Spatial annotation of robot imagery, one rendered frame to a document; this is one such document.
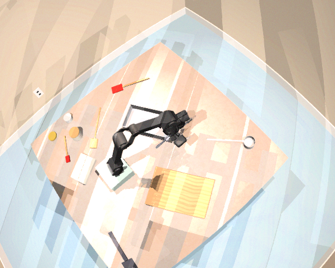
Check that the grey rectangular tin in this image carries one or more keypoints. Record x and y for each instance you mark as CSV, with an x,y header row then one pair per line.
x,y
136,114

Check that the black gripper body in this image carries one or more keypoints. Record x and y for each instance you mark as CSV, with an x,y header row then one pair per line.
x,y
179,140

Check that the light wooden board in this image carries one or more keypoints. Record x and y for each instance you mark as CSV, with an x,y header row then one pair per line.
x,y
180,192

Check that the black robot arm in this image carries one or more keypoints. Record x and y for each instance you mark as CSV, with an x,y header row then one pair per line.
x,y
166,120

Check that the red spatula with wooden handle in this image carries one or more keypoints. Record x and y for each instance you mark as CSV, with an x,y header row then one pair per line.
x,y
118,88

